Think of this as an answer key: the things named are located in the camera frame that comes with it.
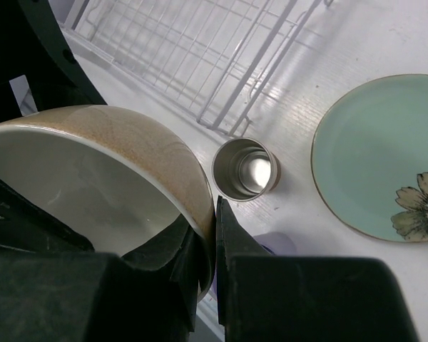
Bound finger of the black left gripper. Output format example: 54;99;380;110
0;1;105;121

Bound lilac plastic cup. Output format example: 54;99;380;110
254;232;297;257

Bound beige ceramic bowl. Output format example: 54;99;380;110
0;105;215;296

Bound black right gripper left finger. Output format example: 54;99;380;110
0;180;200;341

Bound green floral plate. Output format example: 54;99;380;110
311;74;428;243

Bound steel cup with brown band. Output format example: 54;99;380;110
211;138;281;202

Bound white wire dish rack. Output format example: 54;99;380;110
59;1;330;137

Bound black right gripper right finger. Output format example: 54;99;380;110
215;197;419;341

